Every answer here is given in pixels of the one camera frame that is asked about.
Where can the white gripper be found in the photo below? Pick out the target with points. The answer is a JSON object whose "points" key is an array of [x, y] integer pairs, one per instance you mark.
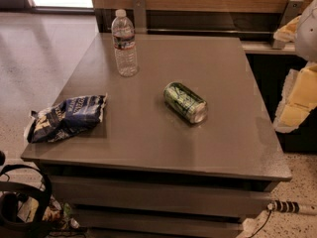
{"points": [[307, 34]]}

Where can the green soda can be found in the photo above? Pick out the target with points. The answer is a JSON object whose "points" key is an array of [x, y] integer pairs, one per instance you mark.
{"points": [[185, 102]]}

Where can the clear plastic water bottle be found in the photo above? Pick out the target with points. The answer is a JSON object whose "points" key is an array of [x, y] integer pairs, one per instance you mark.
{"points": [[123, 36]]}

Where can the blue chip bag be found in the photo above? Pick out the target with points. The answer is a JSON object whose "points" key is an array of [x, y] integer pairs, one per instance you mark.
{"points": [[65, 120]]}

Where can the right metal wall bracket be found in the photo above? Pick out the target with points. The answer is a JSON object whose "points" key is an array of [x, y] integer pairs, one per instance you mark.
{"points": [[291, 10]]}

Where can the metal wall bracket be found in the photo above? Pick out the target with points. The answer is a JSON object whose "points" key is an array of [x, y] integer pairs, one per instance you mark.
{"points": [[291, 10], [140, 16]]}

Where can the striped black white cable plug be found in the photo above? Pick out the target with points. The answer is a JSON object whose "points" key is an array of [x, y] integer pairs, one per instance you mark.
{"points": [[292, 207]]}

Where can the left metal wall bracket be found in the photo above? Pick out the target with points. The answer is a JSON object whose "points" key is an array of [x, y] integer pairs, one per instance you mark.
{"points": [[140, 16]]}

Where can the black bag with straps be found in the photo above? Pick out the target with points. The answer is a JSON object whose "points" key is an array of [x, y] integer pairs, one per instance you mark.
{"points": [[28, 212]]}

